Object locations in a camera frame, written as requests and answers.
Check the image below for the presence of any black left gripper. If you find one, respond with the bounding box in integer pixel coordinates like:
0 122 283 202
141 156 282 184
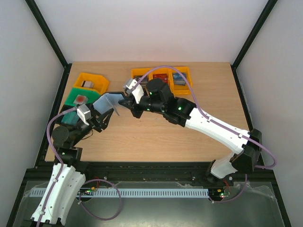
72 99 114 146

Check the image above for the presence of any black card holder wallet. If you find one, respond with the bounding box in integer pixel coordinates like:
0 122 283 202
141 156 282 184
93 92 125 116

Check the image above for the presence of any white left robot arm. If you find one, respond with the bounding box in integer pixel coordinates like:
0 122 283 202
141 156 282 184
21 105 114 227

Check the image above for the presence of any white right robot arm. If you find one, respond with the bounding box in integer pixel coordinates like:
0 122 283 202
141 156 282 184
119 79 261 185

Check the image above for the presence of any red round card stack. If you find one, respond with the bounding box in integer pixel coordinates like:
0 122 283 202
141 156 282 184
73 95 89 105

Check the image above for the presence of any teal card stack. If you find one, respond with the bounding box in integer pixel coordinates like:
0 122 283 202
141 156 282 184
61 111 79 125

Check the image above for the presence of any black card stack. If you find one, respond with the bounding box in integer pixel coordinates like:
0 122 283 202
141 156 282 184
134 75 148 83

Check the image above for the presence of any yellow bin with black cards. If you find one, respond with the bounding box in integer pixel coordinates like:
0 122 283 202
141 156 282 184
131 68 152 81

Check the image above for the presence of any silver card stack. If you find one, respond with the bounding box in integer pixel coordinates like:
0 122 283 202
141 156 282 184
81 80 94 89

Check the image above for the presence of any yellow bin with red cards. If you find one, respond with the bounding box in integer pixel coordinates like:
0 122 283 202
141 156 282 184
151 68 170 84

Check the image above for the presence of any yellow bin with blue cards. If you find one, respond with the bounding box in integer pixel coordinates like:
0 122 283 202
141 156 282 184
169 66 192 96

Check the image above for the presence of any blue card stack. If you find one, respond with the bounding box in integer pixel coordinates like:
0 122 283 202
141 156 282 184
172 72 186 86

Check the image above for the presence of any green bin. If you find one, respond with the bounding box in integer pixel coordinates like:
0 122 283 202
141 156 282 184
62 88 100 110

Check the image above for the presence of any yellow bin left side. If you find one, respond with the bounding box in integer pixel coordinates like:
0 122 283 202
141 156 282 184
73 72 109 95

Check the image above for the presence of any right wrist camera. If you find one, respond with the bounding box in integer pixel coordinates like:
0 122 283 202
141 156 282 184
123 79 144 104

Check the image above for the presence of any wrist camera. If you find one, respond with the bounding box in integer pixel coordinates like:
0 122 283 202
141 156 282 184
76 105 91 125
123 79 144 104

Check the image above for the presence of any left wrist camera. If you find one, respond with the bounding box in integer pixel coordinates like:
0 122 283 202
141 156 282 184
76 105 91 125

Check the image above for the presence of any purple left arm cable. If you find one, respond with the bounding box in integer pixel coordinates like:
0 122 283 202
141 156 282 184
35 105 80 227

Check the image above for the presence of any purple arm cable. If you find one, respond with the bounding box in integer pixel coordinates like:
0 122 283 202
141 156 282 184
35 105 80 227
132 65 278 169

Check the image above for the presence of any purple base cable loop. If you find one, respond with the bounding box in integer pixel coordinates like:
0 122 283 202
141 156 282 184
77 178 123 220

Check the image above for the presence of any white slotted cable duct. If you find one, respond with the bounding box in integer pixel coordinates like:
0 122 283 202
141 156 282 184
27 187 209 198

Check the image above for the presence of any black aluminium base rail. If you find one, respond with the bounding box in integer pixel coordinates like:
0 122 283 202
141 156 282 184
23 162 276 186

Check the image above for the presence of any black left rear frame post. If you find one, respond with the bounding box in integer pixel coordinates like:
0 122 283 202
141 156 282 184
25 0 69 69

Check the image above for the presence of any black frame post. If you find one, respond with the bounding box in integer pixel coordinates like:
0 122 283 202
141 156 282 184
25 0 69 69
232 0 279 68

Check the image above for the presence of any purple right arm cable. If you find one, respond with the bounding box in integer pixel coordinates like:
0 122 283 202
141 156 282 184
132 65 278 169

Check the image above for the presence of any black right rear frame post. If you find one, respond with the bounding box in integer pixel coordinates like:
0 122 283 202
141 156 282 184
232 0 279 68

